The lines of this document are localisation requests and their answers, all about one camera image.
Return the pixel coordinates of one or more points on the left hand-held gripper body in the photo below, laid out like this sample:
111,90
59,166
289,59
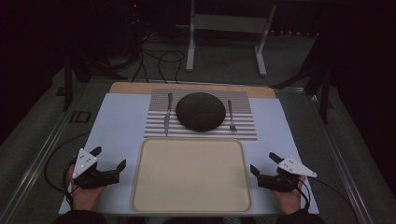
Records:
93,179

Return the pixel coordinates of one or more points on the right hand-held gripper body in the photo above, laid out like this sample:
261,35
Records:
277,182

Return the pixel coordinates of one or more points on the silver fork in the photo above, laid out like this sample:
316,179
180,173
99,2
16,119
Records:
230,112

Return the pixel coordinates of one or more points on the beige tray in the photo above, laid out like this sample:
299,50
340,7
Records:
190,174

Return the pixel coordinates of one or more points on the silver table knife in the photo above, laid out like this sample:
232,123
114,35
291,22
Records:
170,102

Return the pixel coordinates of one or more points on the dark round plate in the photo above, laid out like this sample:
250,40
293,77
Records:
200,112

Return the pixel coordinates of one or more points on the person's left hand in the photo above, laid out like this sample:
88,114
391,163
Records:
87,199

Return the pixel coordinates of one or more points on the person's right hand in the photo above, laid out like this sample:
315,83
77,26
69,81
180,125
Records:
289,201

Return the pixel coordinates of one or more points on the light blue table cover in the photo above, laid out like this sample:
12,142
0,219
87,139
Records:
121,124

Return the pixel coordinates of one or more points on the striped placemat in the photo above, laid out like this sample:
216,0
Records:
244,107

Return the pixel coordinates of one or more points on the black tripod stand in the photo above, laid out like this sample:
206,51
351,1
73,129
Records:
67,87

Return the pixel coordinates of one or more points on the black stand legs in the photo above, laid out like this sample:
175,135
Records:
325,102

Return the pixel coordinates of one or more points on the grey metal stand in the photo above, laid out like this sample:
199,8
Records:
230,23

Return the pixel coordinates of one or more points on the black floor socket frame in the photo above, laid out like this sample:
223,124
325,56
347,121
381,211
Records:
72,116

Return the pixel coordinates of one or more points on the metal floor rail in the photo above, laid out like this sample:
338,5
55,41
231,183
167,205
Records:
37,161
339,161

